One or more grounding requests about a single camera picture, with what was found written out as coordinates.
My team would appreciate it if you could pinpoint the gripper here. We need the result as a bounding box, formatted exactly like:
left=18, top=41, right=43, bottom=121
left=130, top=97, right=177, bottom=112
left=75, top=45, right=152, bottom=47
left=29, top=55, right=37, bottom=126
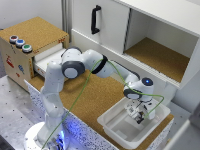
left=125, top=99, right=151, bottom=122

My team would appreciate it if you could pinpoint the wooden drawer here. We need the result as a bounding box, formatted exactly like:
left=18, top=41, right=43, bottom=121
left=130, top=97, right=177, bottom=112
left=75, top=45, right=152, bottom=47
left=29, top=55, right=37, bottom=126
left=32, top=47, right=68, bottom=77

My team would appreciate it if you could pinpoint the wooden drawer box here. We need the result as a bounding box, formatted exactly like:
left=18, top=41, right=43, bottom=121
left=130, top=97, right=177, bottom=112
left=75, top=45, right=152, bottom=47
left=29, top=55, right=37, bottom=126
left=0, top=16, right=71, bottom=92

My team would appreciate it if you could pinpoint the white plastic box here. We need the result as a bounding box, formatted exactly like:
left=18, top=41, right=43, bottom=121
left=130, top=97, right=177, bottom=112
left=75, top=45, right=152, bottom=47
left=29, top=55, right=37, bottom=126
left=96, top=96, right=172, bottom=150

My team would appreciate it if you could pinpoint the white sliding door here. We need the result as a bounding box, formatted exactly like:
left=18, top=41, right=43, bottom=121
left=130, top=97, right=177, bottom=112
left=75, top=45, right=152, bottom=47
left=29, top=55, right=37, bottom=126
left=71, top=0, right=131, bottom=56

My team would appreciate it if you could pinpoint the white cabinet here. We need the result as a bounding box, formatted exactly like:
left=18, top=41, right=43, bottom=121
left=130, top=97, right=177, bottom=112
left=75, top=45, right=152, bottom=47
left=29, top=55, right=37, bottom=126
left=69, top=0, right=200, bottom=108

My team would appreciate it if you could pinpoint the green button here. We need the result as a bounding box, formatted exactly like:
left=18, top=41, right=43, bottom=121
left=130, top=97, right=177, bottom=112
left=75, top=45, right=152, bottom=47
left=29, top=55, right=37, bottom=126
left=21, top=43, right=34, bottom=54

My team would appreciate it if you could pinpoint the blue button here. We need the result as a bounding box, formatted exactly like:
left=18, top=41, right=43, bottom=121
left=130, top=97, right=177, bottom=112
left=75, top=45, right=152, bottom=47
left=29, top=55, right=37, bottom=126
left=15, top=38, right=26, bottom=49

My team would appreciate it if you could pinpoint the red button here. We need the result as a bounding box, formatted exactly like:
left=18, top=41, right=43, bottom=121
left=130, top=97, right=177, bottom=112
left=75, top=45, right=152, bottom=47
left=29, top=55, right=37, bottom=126
left=9, top=34, right=19, bottom=45

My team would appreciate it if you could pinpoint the green cable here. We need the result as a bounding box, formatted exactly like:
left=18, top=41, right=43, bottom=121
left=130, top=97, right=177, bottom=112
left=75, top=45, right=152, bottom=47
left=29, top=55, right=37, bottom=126
left=39, top=58, right=166, bottom=150

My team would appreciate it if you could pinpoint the black door handle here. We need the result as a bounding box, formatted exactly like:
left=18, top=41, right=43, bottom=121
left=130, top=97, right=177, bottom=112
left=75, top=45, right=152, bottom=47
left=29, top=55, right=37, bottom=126
left=90, top=4, right=102, bottom=35

